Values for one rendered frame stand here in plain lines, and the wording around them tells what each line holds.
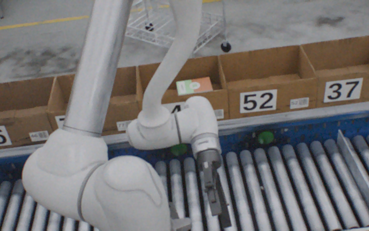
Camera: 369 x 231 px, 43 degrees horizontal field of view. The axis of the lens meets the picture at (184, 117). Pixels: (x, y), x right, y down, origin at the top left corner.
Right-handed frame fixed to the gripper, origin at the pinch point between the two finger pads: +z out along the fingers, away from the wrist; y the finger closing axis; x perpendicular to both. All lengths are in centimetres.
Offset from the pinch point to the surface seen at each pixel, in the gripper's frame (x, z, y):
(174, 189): -25, -34, -49
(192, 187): -17, -33, -50
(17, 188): -94, -49, -37
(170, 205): -11.7, -4.0, 10.2
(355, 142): 55, -42, -74
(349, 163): 48, -30, -66
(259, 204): 8, -18, -51
